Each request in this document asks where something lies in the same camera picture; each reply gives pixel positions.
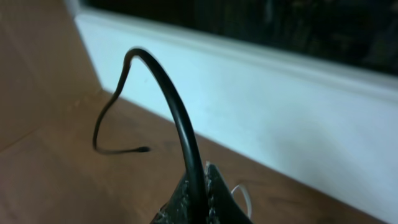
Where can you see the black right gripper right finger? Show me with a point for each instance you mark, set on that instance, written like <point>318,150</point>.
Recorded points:
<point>223,208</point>

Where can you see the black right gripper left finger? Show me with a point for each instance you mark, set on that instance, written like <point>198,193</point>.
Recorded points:
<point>177,209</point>

